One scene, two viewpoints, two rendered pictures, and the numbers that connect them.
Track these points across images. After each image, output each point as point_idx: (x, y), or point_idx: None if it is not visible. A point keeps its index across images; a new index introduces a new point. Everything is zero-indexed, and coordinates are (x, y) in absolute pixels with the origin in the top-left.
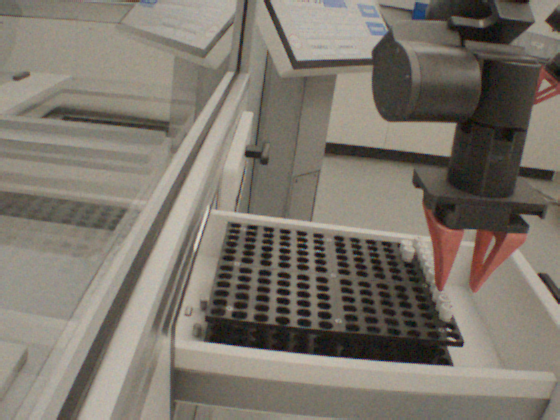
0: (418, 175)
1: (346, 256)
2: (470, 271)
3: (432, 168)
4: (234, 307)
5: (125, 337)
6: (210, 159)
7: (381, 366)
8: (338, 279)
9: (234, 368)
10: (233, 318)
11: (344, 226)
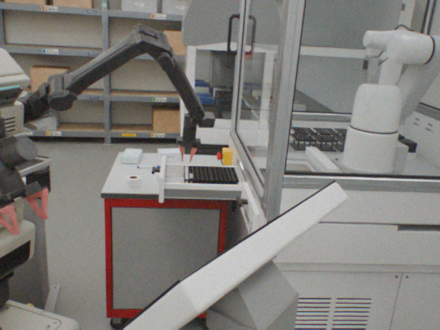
0: (200, 141)
1: (207, 176)
2: (183, 159)
3: (196, 142)
4: (229, 168)
5: (237, 139)
6: (243, 156)
7: (201, 165)
8: (209, 172)
9: None
10: (228, 167)
11: (207, 184)
